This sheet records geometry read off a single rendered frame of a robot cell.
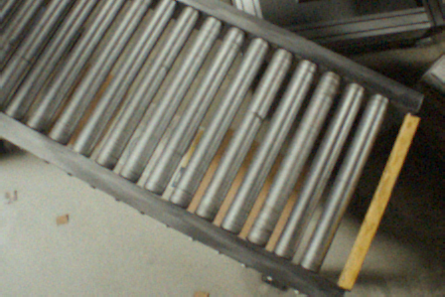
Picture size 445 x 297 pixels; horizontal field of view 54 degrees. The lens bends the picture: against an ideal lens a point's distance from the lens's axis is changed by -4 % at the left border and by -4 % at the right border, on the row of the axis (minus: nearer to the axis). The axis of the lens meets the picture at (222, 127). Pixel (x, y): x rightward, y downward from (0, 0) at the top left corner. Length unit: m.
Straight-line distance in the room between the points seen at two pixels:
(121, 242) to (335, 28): 1.19
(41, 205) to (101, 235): 0.28
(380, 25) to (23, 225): 1.64
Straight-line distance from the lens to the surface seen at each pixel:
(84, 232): 1.87
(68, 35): 1.19
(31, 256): 1.94
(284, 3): 1.87
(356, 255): 1.03
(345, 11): 1.91
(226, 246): 1.00
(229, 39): 1.12
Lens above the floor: 1.80
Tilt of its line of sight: 75 degrees down
